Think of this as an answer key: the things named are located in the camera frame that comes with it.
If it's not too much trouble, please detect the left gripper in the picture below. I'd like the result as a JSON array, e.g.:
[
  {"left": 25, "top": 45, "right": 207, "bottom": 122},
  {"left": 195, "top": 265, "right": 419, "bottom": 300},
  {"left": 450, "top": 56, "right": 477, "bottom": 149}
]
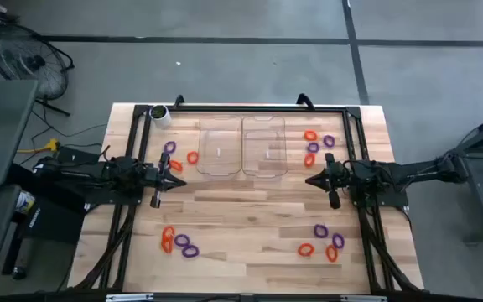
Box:
[{"left": 143, "top": 151, "right": 187, "bottom": 210}]

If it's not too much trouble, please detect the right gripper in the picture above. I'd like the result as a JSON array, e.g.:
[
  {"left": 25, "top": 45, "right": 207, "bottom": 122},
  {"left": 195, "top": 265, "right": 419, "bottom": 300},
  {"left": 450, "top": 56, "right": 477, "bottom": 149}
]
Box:
[{"left": 305, "top": 153, "right": 351, "bottom": 210}]

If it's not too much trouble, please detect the white plant pot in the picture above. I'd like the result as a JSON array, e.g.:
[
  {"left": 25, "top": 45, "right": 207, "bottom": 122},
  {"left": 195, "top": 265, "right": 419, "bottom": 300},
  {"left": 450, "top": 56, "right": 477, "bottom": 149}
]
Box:
[{"left": 149, "top": 104, "right": 173, "bottom": 129}]

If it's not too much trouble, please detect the clear plastic bin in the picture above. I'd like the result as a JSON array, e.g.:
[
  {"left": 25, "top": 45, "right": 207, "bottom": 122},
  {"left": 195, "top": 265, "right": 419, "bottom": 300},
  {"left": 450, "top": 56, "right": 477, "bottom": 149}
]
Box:
[
  {"left": 241, "top": 115, "right": 288, "bottom": 178},
  {"left": 195, "top": 115, "right": 243, "bottom": 177}
]

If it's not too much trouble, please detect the black controller box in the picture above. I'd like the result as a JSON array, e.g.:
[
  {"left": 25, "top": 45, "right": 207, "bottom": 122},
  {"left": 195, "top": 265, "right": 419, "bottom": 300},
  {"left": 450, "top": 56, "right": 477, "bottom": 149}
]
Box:
[{"left": 55, "top": 145, "right": 102, "bottom": 167}]

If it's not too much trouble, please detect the black Trossen case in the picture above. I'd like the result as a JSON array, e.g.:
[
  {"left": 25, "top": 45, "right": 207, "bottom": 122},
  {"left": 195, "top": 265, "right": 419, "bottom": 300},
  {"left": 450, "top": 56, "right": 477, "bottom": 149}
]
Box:
[{"left": 17, "top": 195, "right": 86, "bottom": 245}]

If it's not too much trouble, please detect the white yellow can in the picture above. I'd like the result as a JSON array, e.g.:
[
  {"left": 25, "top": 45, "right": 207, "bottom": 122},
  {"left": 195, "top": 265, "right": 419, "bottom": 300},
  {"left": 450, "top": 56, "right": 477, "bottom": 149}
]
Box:
[{"left": 13, "top": 190, "right": 37, "bottom": 216}]

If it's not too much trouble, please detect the grey metal stand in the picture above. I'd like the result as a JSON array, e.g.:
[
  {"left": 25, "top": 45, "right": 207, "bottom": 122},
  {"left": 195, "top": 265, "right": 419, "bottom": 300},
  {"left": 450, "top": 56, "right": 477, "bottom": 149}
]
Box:
[{"left": 444, "top": 107, "right": 483, "bottom": 245}]

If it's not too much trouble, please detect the black desk leg caster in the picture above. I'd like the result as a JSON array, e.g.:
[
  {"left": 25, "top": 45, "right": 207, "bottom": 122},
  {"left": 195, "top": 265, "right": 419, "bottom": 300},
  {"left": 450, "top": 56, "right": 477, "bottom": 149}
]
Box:
[{"left": 1, "top": 234, "right": 31, "bottom": 281}]

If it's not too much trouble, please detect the black floor fan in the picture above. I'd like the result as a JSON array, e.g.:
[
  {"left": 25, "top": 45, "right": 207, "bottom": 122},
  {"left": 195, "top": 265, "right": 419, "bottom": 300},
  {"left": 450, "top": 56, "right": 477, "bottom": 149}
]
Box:
[{"left": 0, "top": 23, "right": 76, "bottom": 117}]

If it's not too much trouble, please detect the black metal table frame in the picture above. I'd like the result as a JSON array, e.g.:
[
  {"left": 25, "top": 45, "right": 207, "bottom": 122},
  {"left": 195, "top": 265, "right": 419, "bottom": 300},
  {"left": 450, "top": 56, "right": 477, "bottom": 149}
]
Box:
[{"left": 67, "top": 92, "right": 425, "bottom": 294}]

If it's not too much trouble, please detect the black floor cable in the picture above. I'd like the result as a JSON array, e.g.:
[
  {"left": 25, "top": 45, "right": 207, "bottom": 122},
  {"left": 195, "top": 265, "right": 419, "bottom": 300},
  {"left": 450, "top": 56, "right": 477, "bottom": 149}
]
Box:
[{"left": 29, "top": 98, "right": 109, "bottom": 139}]

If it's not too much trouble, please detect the silver aluminium bracket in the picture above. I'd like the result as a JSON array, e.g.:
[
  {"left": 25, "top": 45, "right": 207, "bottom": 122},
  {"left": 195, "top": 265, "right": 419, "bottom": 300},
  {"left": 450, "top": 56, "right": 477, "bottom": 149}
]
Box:
[
  {"left": 105, "top": 292, "right": 155, "bottom": 302},
  {"left": 340, "top": 294, "right": 389, "bottom": 302}
]

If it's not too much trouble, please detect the yellow plug cable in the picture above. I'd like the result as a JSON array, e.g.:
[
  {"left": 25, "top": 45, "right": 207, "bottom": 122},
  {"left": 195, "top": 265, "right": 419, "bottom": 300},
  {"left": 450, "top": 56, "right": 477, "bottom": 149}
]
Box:
[{"left": 16, "top": 138, "right": 61, "bottom": 154}]

